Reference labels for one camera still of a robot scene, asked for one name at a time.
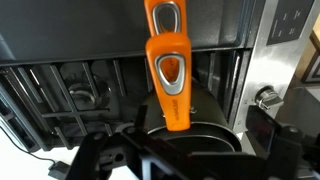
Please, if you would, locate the black power cable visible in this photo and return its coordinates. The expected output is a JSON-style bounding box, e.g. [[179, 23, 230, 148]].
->
[[0, 124, 57, 166]]

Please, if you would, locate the large pot with orange handle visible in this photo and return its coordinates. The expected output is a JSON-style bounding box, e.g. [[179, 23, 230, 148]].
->
[[143, 0, 243, 154]]

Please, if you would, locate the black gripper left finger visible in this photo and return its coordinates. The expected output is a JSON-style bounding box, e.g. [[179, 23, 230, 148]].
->
[[64, 105, 191, 180]]

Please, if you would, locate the black flat stove griddle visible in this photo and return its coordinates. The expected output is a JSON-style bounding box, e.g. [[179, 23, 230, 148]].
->
[[0, 0, 252, 64]]

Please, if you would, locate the stainless steel gas stove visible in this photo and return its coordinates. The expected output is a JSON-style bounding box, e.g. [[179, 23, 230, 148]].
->
[[0, 0, 320, 154]]

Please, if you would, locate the black round stove burner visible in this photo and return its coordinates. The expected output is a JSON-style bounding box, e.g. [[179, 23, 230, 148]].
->
[[67, 70, 112, 112]]

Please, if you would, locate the black cast iron grate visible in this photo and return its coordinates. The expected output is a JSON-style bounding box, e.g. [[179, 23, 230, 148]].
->
[[0, 49, 252, 152]]

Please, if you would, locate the silver stove knob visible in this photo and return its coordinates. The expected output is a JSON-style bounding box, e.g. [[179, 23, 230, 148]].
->
[[254, 85, 285, 112]]

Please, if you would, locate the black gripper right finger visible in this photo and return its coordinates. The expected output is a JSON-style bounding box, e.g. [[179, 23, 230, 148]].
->
[[245, 105, 320, 180]]

